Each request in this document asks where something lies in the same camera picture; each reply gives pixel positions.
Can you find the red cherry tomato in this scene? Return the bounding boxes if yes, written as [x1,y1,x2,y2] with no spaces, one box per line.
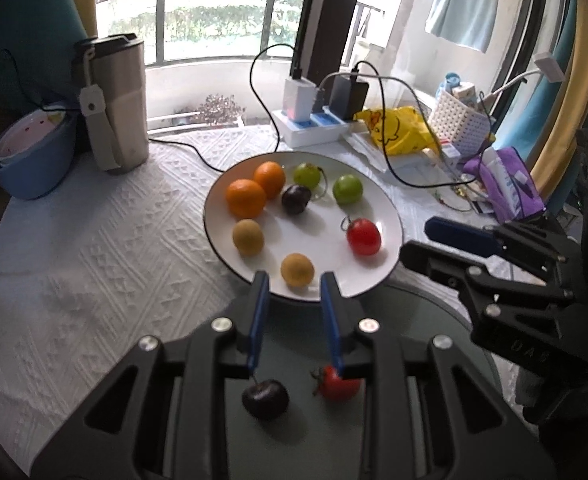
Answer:
[310,365,362,403]

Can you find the dark cherry with stem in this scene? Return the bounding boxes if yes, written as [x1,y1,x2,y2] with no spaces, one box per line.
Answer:
[242,376,289,422]

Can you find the purple cloth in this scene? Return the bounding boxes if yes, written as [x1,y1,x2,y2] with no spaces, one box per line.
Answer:
[463,148,546,223]

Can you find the grey round mat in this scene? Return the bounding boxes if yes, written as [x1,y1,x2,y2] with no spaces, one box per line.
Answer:
[225,282,501,479]

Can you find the lower brown kiwi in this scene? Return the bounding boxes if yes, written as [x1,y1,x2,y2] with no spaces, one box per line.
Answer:
[280,252,315,288]

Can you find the brown kiwi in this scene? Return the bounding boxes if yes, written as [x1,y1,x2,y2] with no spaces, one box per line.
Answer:
[232,219,265,257]
[280,252,315,288]

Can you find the white tube bottle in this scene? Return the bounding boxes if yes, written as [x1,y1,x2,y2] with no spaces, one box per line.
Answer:
[482,148,520,214]

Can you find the red tomato on plate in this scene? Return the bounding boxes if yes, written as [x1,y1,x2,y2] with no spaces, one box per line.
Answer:
[341,217,382,257]

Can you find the upper brown kiwi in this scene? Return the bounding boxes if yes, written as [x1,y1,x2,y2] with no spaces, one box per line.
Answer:
[232,219,265,257]

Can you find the white perforated basket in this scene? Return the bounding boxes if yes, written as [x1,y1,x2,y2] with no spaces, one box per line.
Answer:
[428,91,490,158]

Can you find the white round plate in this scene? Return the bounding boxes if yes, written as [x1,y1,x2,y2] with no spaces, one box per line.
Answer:
[203,152,403,304]

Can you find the front orange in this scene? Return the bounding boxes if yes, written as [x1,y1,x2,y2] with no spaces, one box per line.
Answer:
[225,179,267,219]

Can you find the orange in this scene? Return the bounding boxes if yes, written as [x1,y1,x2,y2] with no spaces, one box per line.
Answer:
[253,160,286,200]
[225,179,267,219]

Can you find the green round fruit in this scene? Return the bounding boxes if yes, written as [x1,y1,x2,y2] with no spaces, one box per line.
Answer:
[332,174,363,205]

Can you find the dark plum on plate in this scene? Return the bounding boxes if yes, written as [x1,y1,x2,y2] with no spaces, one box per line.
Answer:
[281,184,311,216]

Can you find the yellow duck bag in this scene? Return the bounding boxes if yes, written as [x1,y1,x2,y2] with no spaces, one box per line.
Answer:
[353,106,439,156]

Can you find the green grape with stem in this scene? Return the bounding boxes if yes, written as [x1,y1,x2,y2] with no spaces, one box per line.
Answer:
[293,162,323,191]

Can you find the rear orange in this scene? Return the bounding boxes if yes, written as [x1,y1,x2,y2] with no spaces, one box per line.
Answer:
[253,160,286,200]

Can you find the white embossed tablecloth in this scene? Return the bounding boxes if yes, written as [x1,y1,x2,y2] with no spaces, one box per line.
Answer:
[0,123,546,476]

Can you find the white desk lamp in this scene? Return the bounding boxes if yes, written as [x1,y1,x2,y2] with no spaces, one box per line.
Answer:
[482,53,565,106]

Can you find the white power strip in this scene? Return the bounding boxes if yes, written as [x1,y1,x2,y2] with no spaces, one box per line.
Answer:
[271,106,361,150]

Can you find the black charger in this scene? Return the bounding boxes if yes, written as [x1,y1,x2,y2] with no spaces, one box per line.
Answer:
[329,76,369,122]

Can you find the blue hanging towel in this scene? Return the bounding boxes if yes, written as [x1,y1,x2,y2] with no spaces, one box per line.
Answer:
[425,0,499,53]

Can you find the white charger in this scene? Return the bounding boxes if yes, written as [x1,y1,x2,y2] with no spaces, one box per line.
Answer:
[283,77,317,122]

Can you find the steel travel mug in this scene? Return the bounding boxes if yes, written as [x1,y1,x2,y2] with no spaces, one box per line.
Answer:
[72,32,149,174]

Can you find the blue plastic bowl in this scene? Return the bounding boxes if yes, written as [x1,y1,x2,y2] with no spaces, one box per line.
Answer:
[0,110,77,200]

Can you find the black cable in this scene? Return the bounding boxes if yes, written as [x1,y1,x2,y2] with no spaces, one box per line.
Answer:
[148,42,305,174]

